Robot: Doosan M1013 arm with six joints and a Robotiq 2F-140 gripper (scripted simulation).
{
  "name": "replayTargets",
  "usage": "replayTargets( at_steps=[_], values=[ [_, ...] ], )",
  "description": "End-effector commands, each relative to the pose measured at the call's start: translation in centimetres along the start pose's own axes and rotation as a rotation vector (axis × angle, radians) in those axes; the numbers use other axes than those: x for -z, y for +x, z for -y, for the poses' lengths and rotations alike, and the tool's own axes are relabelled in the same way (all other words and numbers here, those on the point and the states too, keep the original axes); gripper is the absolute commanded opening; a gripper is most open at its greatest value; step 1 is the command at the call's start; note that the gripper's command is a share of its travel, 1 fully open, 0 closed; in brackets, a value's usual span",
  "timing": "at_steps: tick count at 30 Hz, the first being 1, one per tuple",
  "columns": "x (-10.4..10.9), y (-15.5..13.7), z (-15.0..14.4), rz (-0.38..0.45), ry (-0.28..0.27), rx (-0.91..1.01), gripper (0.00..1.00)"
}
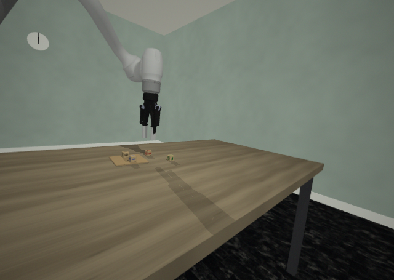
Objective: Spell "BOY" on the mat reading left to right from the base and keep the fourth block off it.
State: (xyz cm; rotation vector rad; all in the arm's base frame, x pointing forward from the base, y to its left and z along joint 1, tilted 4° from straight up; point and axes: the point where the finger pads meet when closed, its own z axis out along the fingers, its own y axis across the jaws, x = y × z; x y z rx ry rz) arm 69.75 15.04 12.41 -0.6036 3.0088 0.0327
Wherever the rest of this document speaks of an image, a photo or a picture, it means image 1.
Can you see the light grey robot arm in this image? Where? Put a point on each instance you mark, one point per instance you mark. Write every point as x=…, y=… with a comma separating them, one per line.
x=148, y=70

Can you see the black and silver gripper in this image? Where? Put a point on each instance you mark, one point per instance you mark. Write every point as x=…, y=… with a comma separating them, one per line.
x=151, y=107

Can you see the tan flat mat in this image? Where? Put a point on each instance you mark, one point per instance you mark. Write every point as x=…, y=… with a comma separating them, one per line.
x=120, y=161

